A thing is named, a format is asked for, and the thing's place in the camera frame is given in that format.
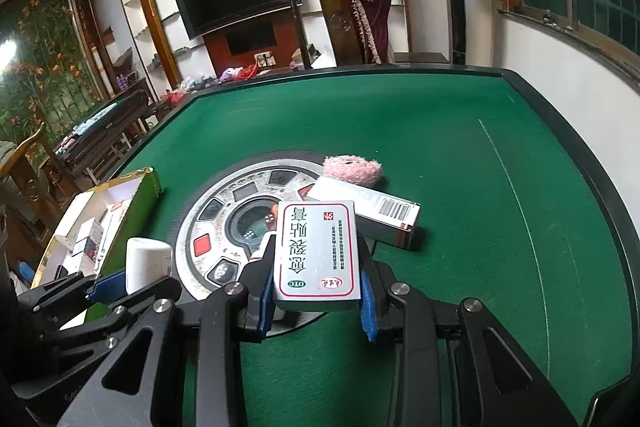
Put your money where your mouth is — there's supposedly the round mahjong table control panel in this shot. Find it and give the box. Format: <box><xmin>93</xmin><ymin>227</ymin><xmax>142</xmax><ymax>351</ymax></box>
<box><xmin>172</xmin><ymin>152</ymin><xmax>362</xmax><ymax>338</ymax></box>

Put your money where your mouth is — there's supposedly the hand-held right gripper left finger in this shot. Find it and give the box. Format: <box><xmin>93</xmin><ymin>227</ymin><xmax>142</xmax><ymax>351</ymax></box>
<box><xmin>57</xmin><ymin>229</ymin><xmax>279</xmax><ymax>427</ymax></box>

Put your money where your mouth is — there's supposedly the plain white bottle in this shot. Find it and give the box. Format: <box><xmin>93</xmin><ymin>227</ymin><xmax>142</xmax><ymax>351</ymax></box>
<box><xmin>125</xmin><ymin>237</ymin><xmax>174</xmax><ymax>296</ymax></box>

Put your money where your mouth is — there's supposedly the white box with orange label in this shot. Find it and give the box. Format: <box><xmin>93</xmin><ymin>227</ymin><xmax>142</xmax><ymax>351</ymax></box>
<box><xmin>102</xmin><ymin>202</ymin><xmax>132</xmax><ymax>248</ymax></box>

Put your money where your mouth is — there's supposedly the green felt mahjong table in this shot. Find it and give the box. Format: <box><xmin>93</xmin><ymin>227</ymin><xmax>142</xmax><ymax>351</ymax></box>
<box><xmin>42</xmin><ymin>66</ymin><xmax>640</xmax><ymax>427</ymax></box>

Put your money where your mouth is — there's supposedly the flower wall mural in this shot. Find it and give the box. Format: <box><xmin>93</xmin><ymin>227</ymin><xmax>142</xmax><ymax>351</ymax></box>
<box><xmin>0</xmin><ymin>0</ymin><xmax>109</xmax><ymax>148</ymax></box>

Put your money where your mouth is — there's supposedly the white orange barcode medicine box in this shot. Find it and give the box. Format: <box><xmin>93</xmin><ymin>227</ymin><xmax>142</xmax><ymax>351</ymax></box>
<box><xmin>304</xmin><ymin>177</ymin><xmax>422</xmax><ymax>252</ymax></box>

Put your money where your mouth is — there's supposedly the silver medicine box red label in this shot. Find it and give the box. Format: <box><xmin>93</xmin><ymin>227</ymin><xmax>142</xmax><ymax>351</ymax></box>
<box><xmin>272</xmin><ymin>199</ymin><xmax>362</xmax><ymax>312</ymax></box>

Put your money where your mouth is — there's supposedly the pile of colourful cloths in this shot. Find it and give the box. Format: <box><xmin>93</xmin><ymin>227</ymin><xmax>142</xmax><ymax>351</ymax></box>
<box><xmin>162</xmin><ymin>74</ymin><xmax>221</xmax><ymax>106</ymax></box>

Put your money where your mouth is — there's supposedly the row of mahjong tiles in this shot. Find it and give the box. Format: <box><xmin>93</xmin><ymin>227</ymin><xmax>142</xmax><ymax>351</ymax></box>
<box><xmin>57</xmin><ymin>103</ymin><xmax>122</xmax><ymax>154</ymax></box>

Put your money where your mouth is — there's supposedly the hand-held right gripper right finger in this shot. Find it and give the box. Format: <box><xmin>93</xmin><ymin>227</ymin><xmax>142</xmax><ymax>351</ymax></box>
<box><xmin>357</xmin><ymin>239</ymin><xmax>572</xmax><ymax>427</ymax></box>

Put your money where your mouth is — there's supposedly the pink fluffy toy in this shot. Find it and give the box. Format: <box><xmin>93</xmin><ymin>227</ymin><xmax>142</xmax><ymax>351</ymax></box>
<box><xmin>321</xmin><ymin>155</ymin><xmax>385</xmax><ymax>188</ymax></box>

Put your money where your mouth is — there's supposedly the brown wooden chair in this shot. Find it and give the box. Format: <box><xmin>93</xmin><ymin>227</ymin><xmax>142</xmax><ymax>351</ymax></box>
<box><xmin>0</xmin><ymin>122</ymin><xmax>69</xmax><ymax>259</ymax></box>

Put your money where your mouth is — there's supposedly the maroon fringed cloth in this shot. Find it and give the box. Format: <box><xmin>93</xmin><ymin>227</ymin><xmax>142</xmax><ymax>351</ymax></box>
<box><xmin>347</xmin><ymin>0</ymin><xmax>392</xmax><ymax>64</ymax></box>

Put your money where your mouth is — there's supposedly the small white box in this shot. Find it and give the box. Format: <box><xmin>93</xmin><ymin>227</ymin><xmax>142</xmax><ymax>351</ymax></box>
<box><xmin>70</xmin><ymin>218</ymin><xmax>106</xmax><ymax>264</ymax></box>

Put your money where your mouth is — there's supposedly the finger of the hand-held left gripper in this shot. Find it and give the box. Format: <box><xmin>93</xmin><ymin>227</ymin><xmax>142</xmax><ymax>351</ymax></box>
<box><xmin>20</xmin><ymin>271</ymin><xmax>128</xmax><ymax>314</ymax></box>
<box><xmin>107</xmin><ymin>277</ymin><xmax>182</xmax><ymax>333</ymax></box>

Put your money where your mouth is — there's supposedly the dark wooden armchair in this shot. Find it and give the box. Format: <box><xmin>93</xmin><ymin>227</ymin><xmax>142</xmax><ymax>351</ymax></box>
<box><xmin>278</xmin><ymin>0</ymin><xmax>397</xmax><ymax>68</ymax></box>

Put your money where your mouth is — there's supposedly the cardboard box white interior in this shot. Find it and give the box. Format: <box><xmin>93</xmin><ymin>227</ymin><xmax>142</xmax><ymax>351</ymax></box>
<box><xmin>31</xmin><ymin>167</ymin><xmax>165</xmax><ymax>294</ymax></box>

